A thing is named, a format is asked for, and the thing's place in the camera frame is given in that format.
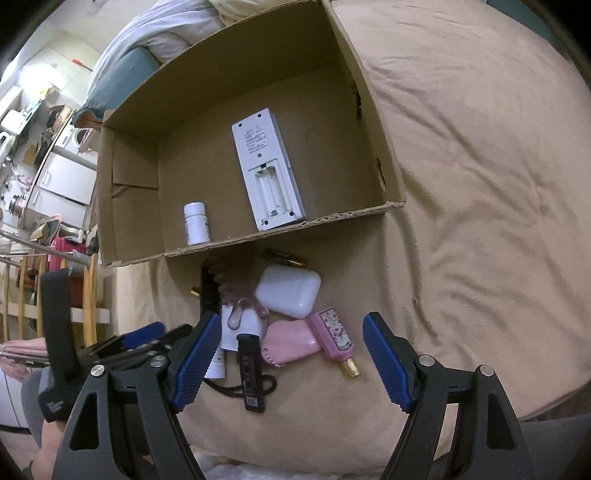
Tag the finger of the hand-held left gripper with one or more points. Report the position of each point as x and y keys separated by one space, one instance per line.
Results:
x=171 y=336
x=143 y=333

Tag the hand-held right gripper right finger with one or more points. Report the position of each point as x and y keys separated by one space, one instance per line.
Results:
x=385 y=364

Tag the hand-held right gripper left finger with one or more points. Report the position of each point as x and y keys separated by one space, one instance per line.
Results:
x=198 y=364

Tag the small white red-label bottle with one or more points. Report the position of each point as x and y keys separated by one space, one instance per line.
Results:
x=217 y=367

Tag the pink floral perfume bottle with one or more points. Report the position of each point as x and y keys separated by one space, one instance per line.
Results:
x=333 y=337

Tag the white plastic case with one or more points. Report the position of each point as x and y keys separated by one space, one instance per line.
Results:
x=288 y=290

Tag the black and gold battery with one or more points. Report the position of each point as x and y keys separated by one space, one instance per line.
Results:
x=284 y=258

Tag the brown cardboard box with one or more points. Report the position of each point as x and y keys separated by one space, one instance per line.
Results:
x=207 y=115

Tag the person's left forearm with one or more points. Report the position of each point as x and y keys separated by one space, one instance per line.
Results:
x=46 y=443

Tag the wooden rack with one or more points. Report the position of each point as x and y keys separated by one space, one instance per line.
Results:
x=92 y=295

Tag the black slim object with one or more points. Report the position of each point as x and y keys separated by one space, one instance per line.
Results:
x=208 y=286

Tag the red bag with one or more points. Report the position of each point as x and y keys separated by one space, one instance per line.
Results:
x=64 y=254

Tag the large white pill bottle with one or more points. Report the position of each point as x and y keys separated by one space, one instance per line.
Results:
x=197 y=226

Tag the white cabinet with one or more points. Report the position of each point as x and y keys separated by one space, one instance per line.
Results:
x=64 y=184

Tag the person's grey clothing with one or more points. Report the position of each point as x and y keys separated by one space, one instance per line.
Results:
x=554 y=443

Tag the white washing machine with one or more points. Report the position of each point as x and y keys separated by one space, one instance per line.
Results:
x=81 y=138

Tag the beige blanket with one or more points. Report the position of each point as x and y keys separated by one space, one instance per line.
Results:
x=461 y=184

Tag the white remote control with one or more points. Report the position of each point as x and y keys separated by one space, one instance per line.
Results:
x=258 y=138

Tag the blue-grey pillow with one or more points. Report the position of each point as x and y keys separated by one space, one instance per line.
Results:
x=120 y=78

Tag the white duvet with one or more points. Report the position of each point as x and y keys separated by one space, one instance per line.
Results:
x=152 y=37

